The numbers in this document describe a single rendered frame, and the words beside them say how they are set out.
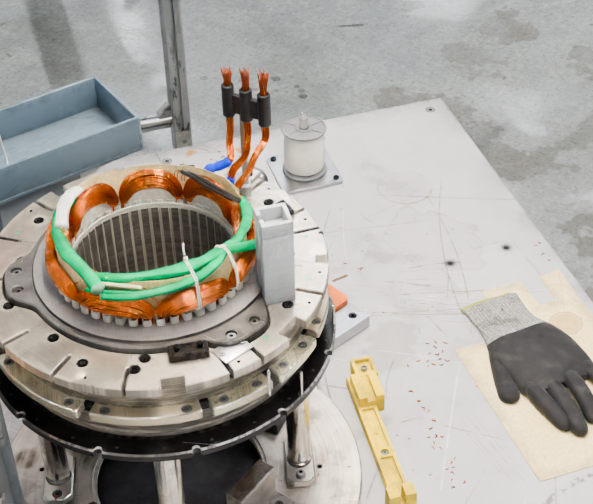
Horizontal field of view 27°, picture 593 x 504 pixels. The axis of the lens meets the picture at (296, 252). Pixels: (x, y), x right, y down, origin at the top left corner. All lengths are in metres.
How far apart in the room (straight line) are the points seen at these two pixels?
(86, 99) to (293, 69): 2.04
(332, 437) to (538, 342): 0.29
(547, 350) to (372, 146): 0.49
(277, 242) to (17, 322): 0.24
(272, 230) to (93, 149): 0.40
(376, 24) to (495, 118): 0.57
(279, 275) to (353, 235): 0.60
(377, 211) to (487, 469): 0.47
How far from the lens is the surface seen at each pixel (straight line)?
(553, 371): 1.49
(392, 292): 1.59
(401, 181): 1.78
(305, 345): 1.12
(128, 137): 1.42
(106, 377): 1.06
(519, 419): 1.45
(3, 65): 3.65
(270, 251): 1.07
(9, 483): 1.23
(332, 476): 1.36
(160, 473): 1.16
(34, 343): 1.10
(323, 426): 1.40
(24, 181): 1.38
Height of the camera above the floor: 1.84
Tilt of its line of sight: 40 degrees down
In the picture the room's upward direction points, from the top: 1 degrees counter-clockwise
